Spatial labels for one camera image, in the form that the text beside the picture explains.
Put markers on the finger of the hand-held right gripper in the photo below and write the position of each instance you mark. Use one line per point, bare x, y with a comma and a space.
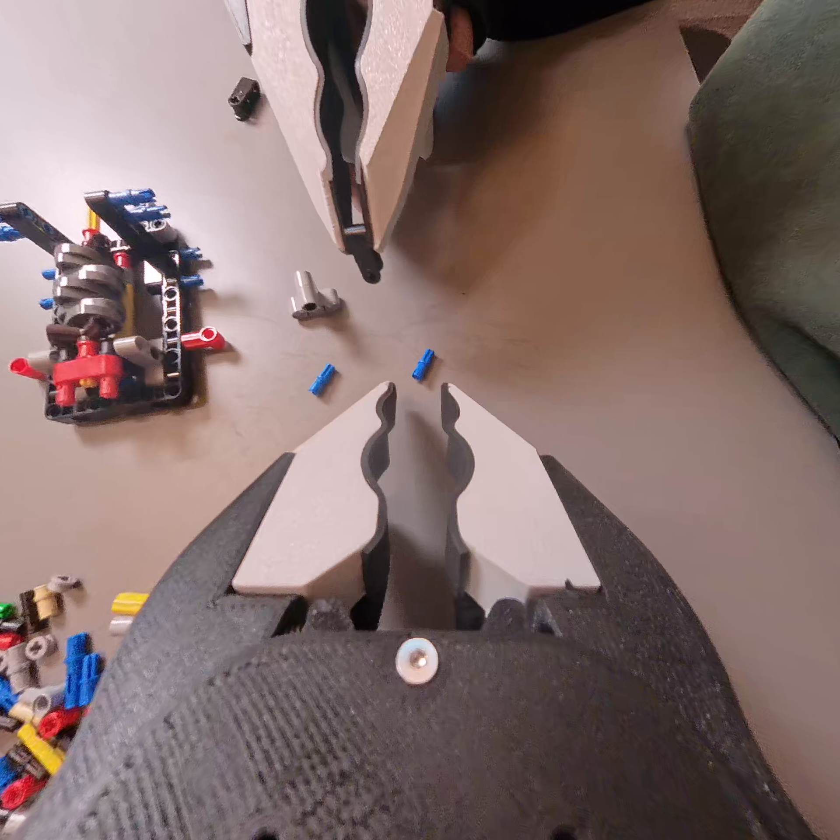
400, 98
282, 72

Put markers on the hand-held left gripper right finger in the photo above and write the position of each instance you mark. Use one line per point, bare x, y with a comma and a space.
518, 518

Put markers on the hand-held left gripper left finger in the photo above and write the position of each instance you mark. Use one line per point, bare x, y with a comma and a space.
315, 518

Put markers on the black lego connector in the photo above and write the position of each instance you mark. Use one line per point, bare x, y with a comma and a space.
367, 262

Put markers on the blue lego pin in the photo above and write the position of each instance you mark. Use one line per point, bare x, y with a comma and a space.
424, 365
321, 380

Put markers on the small black lego piece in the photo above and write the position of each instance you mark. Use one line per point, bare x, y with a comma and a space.
244, 98

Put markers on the grey lego connector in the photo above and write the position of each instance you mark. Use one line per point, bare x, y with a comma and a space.
308, 298

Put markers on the partly built lego model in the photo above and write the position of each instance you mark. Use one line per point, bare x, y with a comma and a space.
111, 308

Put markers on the pile of loose lego pieces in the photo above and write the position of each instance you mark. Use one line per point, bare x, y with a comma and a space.
46, 689

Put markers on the person's right hand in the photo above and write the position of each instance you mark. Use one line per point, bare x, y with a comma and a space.
463, 46

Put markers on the green garment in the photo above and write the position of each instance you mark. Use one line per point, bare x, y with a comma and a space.
774, 197

